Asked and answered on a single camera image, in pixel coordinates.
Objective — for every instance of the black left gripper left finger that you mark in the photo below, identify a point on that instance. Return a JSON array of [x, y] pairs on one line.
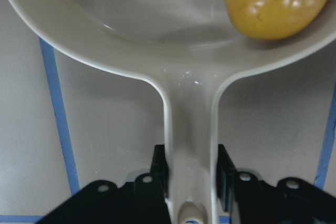
[[102, 201]]

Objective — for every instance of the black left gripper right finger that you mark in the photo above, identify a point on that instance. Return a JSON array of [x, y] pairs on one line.
[[249, 199]]

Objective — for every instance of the beige plastic dustpan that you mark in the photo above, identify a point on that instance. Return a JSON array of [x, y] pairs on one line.
[[190, 52]]

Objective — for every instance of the brown plastic potato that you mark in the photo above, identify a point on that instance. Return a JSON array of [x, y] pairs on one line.
[[272, 19]]

